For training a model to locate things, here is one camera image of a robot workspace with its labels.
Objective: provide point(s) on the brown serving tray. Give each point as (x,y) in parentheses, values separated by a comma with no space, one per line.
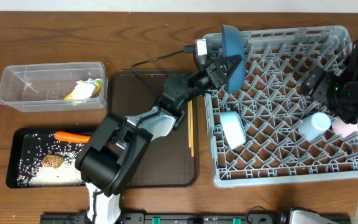
(167,161)

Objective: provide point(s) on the light blue cup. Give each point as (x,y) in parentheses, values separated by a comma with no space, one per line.
(314,126)

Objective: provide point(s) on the black waste tray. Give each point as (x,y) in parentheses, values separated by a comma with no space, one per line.
(17,141)

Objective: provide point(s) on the wooden chopstick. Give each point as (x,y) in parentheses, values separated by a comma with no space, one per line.
(192,150)
(190,129)

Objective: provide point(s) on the clear plastic bin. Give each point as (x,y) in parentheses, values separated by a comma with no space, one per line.
(42,87)

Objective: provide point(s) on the yellow snack wrapper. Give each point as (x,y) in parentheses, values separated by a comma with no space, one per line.
(96,82)

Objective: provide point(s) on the grey dishwasher rack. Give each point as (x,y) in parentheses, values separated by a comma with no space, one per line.
(271,110)

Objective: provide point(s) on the orange carrot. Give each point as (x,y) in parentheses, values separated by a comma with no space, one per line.
(70,137)

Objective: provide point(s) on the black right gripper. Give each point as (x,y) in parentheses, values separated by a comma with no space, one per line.
(318,93)

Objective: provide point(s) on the pink cup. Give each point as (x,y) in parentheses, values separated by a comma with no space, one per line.
(343,129)

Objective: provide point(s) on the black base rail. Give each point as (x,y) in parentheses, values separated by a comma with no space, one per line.
(256,214)

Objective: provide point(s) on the brown food scrap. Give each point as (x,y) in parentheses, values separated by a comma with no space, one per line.
(51,160)

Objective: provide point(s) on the dark blue plate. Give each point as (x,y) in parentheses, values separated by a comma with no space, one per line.
(233,49)

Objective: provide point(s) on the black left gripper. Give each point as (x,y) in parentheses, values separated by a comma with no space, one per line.
(214,72)

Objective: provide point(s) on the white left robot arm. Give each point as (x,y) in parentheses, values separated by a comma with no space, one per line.
(110,158)

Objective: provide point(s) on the light blue rice bowl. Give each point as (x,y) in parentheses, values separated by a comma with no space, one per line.
(233,129)

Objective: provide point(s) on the white rice pile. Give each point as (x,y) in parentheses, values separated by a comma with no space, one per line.
(34,148)

